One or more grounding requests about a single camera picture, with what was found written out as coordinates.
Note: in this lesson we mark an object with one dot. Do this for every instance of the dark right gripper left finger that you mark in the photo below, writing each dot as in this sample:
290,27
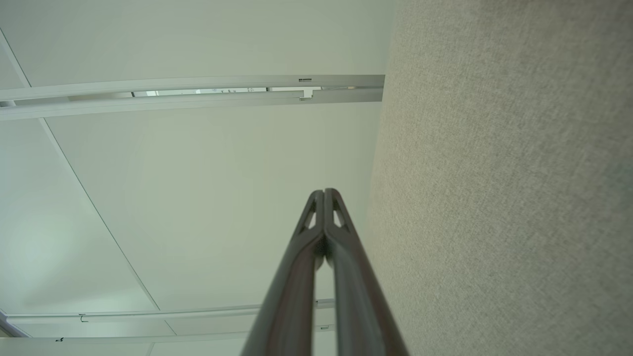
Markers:
292,296

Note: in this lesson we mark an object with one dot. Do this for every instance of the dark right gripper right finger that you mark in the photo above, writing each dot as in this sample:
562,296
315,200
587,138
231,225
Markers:
356,296

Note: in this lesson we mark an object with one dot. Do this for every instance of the grey fabric sofa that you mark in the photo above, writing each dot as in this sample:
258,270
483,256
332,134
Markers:
494,173

